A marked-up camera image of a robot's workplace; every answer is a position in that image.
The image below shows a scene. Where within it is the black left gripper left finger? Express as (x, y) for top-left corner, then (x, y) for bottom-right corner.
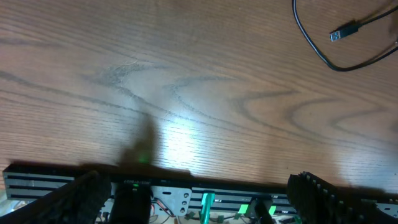
(1, 171), (111, 224)

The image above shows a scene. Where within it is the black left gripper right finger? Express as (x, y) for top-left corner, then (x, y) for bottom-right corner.
(287, 172), (397, 224)

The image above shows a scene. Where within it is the black usb cable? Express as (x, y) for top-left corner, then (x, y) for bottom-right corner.
(291, 0), (398, 73)

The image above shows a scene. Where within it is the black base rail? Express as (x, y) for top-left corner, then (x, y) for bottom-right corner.
(2, 164), (397, 223)

